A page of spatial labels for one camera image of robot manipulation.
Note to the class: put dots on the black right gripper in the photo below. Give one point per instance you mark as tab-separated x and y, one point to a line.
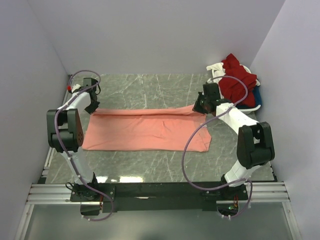
196	107

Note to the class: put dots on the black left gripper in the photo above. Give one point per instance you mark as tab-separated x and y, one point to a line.
91	110

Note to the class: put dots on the salmon pink t-shirt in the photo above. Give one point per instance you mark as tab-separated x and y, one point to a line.
167	129

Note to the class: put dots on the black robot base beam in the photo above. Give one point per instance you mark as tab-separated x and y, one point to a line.
146	196

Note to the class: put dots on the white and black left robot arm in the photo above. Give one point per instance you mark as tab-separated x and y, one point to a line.
66	136

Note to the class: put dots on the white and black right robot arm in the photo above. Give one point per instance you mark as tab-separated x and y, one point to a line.
255	146

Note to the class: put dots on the red t-shirt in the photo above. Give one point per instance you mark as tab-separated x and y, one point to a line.
232	89

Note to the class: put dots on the white t-shirt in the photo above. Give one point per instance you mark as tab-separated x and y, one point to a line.
217	71

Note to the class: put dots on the blue t-shirt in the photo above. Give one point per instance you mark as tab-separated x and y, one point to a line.
249	95

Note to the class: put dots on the white laundry basket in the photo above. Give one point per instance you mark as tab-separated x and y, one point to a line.
247	110

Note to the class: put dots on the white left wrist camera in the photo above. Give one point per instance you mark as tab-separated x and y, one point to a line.
73	89

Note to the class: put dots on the aluminium rail frame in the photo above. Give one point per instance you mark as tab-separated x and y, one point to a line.
50	215

